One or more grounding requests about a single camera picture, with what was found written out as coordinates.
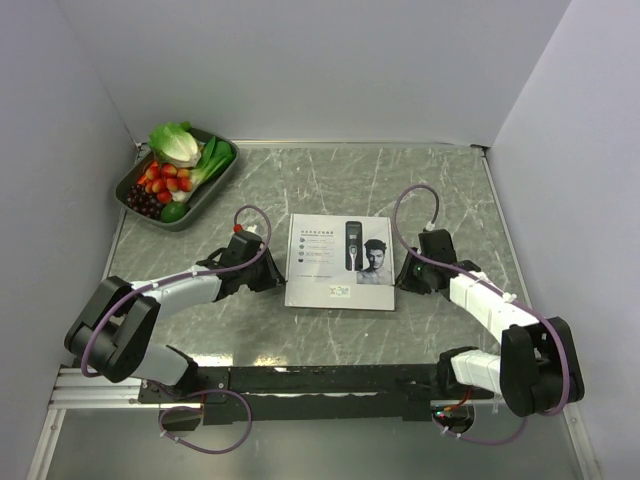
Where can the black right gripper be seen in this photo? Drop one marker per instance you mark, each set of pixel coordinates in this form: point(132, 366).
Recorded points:
point(405, 279)

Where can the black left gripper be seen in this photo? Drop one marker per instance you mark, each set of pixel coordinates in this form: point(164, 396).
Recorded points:
point(272, 276)

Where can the white clipper kit box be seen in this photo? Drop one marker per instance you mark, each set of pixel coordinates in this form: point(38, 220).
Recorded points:
point(316, 274)

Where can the black silver hair clipper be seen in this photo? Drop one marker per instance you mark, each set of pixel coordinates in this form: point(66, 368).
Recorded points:
point(353, 246)

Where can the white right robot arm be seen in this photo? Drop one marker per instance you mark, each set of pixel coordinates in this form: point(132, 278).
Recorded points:
point(536, 370)

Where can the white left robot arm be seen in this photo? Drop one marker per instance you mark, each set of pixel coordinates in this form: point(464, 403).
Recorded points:
point(112, 335)

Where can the dark grey food tray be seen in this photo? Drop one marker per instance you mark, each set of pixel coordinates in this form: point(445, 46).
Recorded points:
point(202, 196)

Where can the green lime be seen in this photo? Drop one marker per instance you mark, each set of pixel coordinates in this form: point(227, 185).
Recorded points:
point(173, 212)

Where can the green bok choy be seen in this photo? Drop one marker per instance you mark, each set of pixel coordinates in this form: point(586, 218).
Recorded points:
point(215, 157)

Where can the red strawberries pile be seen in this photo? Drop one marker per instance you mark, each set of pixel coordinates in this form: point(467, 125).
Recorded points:
point(167, 183)

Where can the dark purple grapes bunch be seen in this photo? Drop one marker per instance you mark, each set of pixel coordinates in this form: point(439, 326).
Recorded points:
point(144, 203)

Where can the green lettuce head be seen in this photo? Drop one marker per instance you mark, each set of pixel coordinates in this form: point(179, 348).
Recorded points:
point(174, 143)

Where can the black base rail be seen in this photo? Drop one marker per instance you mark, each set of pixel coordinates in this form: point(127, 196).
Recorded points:
point(232, 394)

